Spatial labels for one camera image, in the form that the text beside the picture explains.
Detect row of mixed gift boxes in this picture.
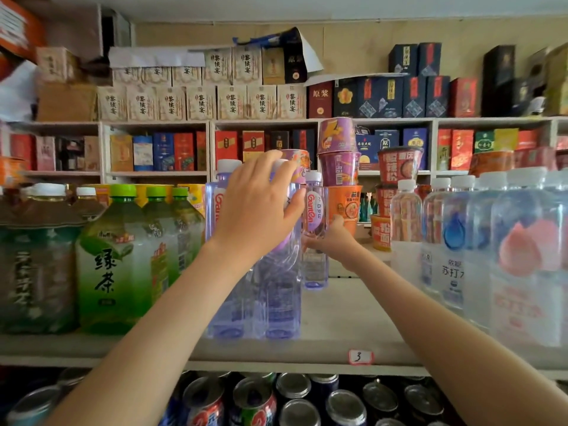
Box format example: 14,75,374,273
10,127,568,172

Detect large brown cardboard box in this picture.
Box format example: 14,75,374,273
37,81,99,123

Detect large clear water bottle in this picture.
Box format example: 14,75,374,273
253,159,303,340
204,159,256,340

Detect black gold liquor box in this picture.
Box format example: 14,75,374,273
283,41,309,84

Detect white paper sheet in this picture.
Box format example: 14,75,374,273
108,45,207,69

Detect yellow label drink bottle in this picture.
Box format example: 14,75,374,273
90,184,112,207
177,184,206,216

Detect white store shelf board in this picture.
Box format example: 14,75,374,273
0,241,568,381

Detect stack of dark blue boxes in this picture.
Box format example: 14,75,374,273
333,42,451,119

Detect stack of beige liquor boxes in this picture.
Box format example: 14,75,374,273
96,46,308,122

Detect orange snack packet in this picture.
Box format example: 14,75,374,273
0,156,28,187

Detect tan liquor box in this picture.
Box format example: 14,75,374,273
261,47,286,85

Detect white wall shelf unit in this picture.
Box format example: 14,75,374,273
0,115,568,184

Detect large dark tea bottle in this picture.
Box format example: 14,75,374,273
71,186,107,222
0,183,86,334

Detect person's right forearm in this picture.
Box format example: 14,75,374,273
342,250,568,426

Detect person's right hand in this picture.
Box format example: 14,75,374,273
302,214,367,274

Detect curled white poster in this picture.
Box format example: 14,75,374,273
233,27,325,74

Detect tall black liquor box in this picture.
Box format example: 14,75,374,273
481,44,517,117

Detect row of clear soda bottles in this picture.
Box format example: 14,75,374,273
390,167,568,349

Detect person's left hand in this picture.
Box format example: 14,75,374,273
212,150,307,262

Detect small brown cardboard box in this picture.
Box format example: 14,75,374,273
36,46,82,83

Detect dark red liquor box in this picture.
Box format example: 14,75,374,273
307,81,334,119

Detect orange cardboard carton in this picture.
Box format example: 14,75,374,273
0,0,46,63

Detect purple instant noodle cup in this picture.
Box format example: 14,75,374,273
280,149,312,185
317,117,359,155
318,151,361,188

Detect large green tea bottle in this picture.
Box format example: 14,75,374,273
75,184,180,336
171,186,206,264
142,185,192,286

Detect row of drink cans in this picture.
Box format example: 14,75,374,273
6,367,450,426

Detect orange instant noodle cup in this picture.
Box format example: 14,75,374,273
327,185,363,236

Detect bright red liquor box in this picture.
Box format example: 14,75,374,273
449,77,479,118

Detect small clear water bottle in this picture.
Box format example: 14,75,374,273
301,170,330,291

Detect small green glass bottles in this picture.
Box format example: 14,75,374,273
359,192,379,223

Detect person's left forearm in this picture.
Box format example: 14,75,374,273
44,241,263,426

